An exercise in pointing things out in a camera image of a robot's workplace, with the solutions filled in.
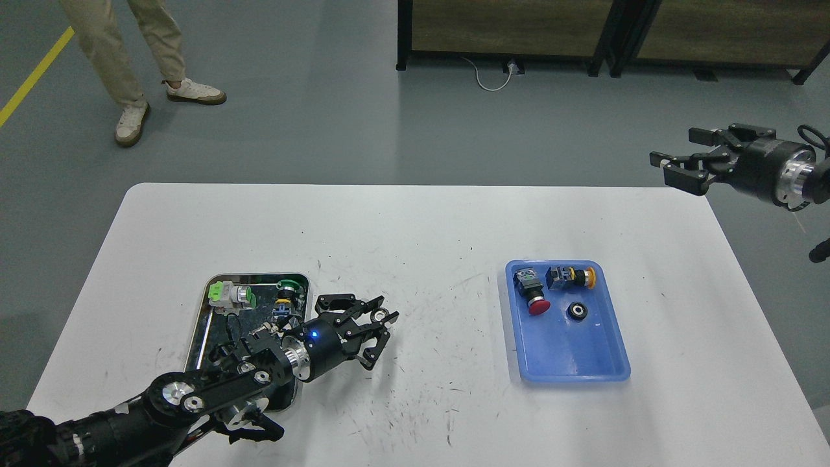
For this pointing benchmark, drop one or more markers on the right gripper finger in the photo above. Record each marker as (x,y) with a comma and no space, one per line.
(736,136)
(693,174)

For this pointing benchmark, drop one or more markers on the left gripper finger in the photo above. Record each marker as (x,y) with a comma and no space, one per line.
(344,308)
(367,341)

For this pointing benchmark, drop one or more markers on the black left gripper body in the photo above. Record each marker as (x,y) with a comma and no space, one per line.
(321,345)

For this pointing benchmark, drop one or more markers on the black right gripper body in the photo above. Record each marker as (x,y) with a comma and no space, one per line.
(781,173)

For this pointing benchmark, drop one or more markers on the black gear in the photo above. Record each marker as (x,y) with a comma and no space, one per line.
(577,311)

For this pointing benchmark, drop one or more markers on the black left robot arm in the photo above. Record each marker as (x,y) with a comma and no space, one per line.
(230,396)

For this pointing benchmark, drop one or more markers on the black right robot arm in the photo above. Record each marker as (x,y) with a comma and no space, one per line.
(809,136)

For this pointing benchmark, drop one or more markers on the silver metal tray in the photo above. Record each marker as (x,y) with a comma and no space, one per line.
(240,324)

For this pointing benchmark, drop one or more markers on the blue plastic tray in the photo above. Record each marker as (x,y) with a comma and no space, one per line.
(552,348)

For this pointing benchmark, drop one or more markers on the green and white push button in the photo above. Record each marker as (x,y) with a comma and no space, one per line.
(225,297)

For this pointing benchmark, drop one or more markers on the red mushroom push button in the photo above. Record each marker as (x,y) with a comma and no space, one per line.
(530,288)

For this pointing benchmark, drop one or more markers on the person in beige trousers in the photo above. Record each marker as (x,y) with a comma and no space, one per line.
(100,39)

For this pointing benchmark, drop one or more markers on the green button blue switch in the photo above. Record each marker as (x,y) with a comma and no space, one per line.
(289,305)

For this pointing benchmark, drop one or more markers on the black frame wooden cabinet right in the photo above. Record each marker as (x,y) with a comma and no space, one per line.
(707,36)

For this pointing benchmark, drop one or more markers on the black frame wooden cabinet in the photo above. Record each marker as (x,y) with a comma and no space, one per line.
(509,31)
(707,36)

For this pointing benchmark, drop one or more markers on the yellow push button switch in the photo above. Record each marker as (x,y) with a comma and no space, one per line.
(566,277)

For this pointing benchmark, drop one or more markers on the black frame wooden cabinet left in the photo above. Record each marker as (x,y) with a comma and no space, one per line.
(509,31)

